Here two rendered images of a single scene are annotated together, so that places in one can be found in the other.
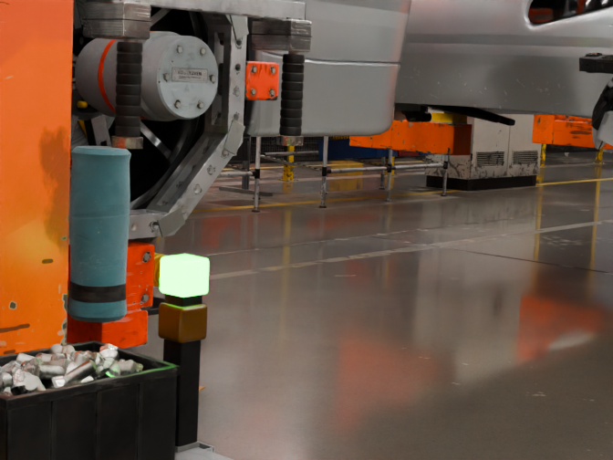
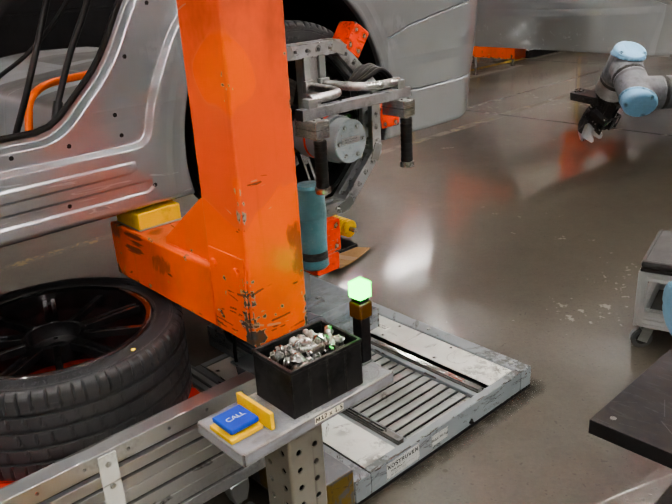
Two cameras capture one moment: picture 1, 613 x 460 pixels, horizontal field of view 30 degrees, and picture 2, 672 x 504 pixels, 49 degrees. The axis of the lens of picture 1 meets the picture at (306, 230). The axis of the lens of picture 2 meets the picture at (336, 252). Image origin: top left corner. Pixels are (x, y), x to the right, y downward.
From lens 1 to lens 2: 58 cm
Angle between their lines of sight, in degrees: 16
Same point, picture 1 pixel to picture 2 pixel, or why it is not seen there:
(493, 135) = not seen: hidden behind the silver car
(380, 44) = (457, 67)
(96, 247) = (311, 236)
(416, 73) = (486, 28)
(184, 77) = (348, 141)
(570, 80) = (584, 30)
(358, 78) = (444, 90)
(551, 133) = not seen: hidden behind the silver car
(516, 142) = not seen: hidden behind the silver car
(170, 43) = (339, 126)
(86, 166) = (302, 197)
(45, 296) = (295, 297)
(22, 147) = (279, 236)
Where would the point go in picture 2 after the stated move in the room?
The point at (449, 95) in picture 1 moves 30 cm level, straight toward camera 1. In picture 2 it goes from (507, 41) to (506, 47)
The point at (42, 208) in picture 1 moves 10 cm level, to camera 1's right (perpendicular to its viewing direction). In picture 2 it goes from (290, 260) to (333, 260)
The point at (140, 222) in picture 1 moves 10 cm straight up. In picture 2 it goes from (331, 208) to (329, 177)
